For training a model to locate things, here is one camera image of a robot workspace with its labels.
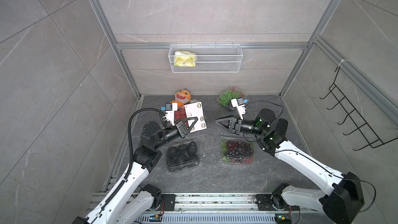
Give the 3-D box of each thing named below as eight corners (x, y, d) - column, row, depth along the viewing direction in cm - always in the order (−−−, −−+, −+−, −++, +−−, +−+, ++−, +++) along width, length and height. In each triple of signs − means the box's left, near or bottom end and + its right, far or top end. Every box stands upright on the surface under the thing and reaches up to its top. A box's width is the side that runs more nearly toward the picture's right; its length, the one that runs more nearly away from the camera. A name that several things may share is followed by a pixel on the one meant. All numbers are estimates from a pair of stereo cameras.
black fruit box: (169, 174, 84) (166, 169, 77) (167, 152, 92) (164, 146, 86) (200, 166, 86) (200, 161, 80) (196, 146, 94) (195, 140, 88)
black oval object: (274, 135, 100) (276, 132, 97) (278, 119, 108) (280, 116, 106) (283, 138, 99) (286, 136, 96) (286, 122, 107) (288, 119, 104)
